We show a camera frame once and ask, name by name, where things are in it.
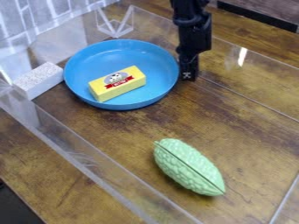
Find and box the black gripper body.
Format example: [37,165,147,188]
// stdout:
[170,0,214,55]

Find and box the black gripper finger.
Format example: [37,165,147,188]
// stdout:
[179,53,200,81]

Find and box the blue round tray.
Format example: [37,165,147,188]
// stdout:
[63,39,179,110]

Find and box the dark baseboard strip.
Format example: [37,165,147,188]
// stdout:
[217,0,299,34]

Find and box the yellow butter block toy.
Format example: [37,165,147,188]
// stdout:
[89,66,146,102]

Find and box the green bitter gourd toy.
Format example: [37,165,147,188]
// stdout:
[154,138,226,196]

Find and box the white speckled foam block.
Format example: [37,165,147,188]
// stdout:
[14,62,63,100]

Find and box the clear acrylic enclosure wall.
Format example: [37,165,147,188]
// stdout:
[0,10,299,224]

